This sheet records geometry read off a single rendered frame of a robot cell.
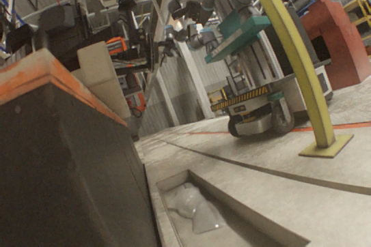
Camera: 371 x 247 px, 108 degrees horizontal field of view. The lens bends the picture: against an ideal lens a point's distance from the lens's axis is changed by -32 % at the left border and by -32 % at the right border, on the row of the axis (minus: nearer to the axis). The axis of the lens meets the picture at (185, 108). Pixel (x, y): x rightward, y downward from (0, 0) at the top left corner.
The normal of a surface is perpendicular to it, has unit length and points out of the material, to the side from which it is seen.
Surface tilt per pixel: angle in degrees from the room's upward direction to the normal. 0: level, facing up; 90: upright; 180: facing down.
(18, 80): 90
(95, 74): 90
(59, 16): 90
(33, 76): 90
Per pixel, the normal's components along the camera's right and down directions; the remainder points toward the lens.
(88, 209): 0.23, -0.13
